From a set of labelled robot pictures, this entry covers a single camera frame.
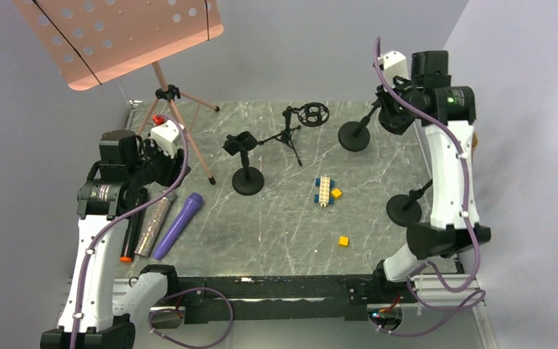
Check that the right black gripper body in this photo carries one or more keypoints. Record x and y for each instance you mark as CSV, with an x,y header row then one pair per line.
x,y
398,113

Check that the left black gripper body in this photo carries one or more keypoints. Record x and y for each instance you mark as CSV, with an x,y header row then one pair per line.
x,y
165,170

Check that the black microphone with orange end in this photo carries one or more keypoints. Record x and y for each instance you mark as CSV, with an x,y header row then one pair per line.
x,y
134,228

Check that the purple microphone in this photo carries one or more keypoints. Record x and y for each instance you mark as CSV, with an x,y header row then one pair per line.
x,y
191,206

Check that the purple mic black stand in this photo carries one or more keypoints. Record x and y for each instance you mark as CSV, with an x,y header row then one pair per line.
x,y
354,136

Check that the rhinestone silver microphone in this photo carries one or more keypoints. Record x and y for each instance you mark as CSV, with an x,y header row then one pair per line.
x,y
150,233

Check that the black tripod mic stand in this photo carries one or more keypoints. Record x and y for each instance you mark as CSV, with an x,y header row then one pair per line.
x,y
313,114

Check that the black round-base desk mic stand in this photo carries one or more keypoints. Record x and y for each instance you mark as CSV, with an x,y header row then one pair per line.
x,y
247,180

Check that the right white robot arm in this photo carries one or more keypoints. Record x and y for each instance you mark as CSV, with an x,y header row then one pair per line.
x,y
447,114

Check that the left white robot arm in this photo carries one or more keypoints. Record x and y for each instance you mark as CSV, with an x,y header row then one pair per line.
x,y
111,205

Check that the pink perforated music stand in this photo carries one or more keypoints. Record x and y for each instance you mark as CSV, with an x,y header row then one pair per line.
x,y
93,42

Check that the yellow cube near car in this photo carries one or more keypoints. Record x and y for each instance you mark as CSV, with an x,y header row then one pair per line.
x,y
336,193

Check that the toy brick car blue wheels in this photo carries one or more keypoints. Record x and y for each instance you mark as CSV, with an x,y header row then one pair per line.
x,y
325,185

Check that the yellow cube on table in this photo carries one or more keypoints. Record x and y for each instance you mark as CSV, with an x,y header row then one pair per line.
x,y
343,241

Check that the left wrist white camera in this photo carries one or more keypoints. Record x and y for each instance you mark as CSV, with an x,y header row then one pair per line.
x,y
165,134

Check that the wrist white camera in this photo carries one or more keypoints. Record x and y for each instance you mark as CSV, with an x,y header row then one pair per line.
x,y
393,64
165,134

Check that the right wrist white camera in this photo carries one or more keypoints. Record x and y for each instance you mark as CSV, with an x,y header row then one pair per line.
x,y
393,64

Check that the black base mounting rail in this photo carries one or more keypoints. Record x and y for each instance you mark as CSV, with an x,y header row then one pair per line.
x,y
221,298

